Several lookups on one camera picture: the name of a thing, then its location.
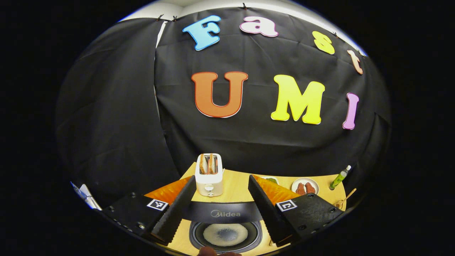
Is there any wooden spoon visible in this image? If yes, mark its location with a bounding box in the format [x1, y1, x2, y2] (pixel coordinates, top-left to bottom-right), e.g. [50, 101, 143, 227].
[338, 188, 357, 207]

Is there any black backdrop cloth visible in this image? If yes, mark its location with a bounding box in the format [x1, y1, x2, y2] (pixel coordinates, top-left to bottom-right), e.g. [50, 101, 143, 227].
[55, 7, 391, 207]

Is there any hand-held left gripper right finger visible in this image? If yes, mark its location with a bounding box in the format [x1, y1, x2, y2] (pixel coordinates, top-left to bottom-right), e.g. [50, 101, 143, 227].
[248, 174, 345, 247]

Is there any dark grey rice cooker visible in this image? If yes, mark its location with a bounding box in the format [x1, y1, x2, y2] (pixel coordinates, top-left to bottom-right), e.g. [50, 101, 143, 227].
[182, 200, 265, 254]

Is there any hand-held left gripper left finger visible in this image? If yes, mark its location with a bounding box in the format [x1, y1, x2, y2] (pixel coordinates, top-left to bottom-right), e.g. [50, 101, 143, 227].
[101, 175, 197, 246]

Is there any green drink bottle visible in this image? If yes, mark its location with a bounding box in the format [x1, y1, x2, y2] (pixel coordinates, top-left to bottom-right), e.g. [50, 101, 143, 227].
[329, 165, 352, 191]

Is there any white side desk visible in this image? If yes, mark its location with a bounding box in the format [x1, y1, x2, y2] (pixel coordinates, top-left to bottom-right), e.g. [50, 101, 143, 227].
[79, 184, 102, 211]

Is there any white rice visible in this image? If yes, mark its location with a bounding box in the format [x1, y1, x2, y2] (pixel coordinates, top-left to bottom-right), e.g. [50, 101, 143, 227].
[203, 223, 248, 247]

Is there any white round plate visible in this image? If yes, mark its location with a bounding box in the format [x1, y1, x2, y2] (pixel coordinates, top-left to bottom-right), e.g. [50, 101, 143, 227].
[291, 177, 320, 196]

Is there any white toaster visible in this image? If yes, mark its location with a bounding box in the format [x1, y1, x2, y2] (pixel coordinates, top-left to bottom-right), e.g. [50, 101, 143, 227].
[195, 153, 224, 197]

